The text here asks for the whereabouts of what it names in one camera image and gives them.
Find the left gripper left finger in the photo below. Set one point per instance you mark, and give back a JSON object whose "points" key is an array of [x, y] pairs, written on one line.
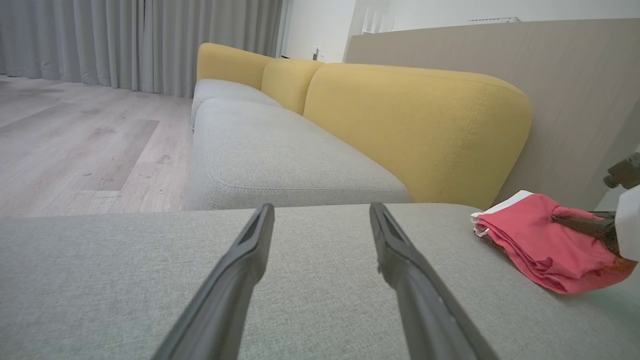
{"points": [[225, 295]]}

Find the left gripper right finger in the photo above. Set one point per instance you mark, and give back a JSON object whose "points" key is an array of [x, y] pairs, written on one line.
{"points": [[425, 310]]}

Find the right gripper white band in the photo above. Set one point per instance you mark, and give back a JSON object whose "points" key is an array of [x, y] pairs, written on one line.
{"points": [[629, 225]]}

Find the red shorts white stripe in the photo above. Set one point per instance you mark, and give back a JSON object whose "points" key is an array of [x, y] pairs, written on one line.
{"points": [[535, 245]]}

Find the large grey sofa seat cushion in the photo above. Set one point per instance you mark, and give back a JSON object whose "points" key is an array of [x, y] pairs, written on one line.
{"points": [[100, 280]]}

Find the small grey sofa seat cushion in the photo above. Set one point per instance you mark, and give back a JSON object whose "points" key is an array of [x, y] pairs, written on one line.
{"points": [[220, 90]]}

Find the narrow yellow sofa backrest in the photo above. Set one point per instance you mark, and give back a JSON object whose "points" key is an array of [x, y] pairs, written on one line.
{"points": [[287, 82]]}

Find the white air vent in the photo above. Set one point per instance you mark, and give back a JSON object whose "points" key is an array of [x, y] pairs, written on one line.
{"points": [[495, 20]]}

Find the yellow sofa end backrest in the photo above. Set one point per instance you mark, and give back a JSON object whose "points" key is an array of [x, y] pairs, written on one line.
{"points": [[225, 62]]}

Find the grey pleated curtain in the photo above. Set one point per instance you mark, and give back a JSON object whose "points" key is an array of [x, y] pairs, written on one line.
{"points": [[125, 40]]}

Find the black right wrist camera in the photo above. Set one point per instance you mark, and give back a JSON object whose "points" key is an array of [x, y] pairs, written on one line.
{"points": [[625, 172]]}

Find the white wall socket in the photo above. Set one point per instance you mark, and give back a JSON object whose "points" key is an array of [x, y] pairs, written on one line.
{"points": [[315, 52]]}

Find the white wall shelf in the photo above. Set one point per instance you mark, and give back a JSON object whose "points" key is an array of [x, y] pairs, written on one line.
{"points": [[377, 21]]}

